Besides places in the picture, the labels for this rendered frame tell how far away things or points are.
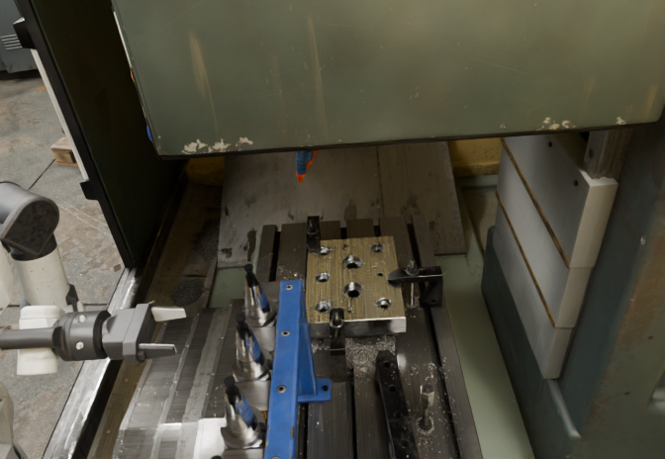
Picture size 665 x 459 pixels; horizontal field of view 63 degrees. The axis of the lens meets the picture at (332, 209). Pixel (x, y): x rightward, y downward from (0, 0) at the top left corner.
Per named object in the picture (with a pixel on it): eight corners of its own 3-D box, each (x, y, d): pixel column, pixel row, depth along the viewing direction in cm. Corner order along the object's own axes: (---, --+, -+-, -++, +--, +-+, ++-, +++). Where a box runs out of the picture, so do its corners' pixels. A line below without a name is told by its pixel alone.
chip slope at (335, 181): (209, 304, 182) (191, 244, 166) (236, 190, 235) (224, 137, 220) (477, 288, 178) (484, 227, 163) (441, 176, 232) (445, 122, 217)
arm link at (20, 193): (-5, 248, 117) (-26, 192, 110) (36, 230, 123) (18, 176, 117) (25, 265, 111) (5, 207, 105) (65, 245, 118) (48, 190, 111)
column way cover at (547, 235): (537, 384, 116) (588, 185, 86) (485, 241, 154) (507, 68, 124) (561, 383, 116) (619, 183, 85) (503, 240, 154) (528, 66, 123)
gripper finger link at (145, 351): (177, 353, 96) (142, 355, 96) (173, 341, 94) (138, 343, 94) (175, 361, 95) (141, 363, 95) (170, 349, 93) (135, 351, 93)
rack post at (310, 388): (285, 404, 117) (264, 309, 99) (286, 383, 121) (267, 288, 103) (331, 402, 116) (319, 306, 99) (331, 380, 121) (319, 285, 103)
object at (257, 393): (223, 414, 81) (222, 412, 81) (229, 384, 85) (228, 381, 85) (270, 412, 81) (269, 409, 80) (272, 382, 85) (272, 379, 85)
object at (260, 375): (265, 390, 85) (263, 380, 83) (229, 385, 86) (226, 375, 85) (276, 357, 90) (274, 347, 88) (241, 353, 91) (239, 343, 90)
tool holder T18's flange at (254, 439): (257, 458, 76) (254, 448, 75) (217, 450, 77) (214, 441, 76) (271, 417, 81) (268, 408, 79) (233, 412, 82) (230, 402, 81)
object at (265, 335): (234, 354, 90) (233, 351, 89) (237, 329, 94) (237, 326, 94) (275, 352, 90) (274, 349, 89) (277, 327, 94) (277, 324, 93)
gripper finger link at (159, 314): (182, 308, 101) (149, 310, 101) (186, 320, 102) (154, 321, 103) (184, 301, 102) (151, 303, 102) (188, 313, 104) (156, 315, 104)
